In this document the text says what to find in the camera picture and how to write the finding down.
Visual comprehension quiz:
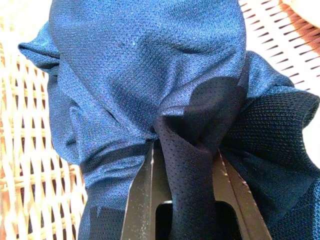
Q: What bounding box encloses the blue garment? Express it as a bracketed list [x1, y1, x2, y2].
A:
[17, 0, 320, 240]

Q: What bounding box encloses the pale woven basket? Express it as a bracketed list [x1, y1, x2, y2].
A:
[0, 0, 320, 240]

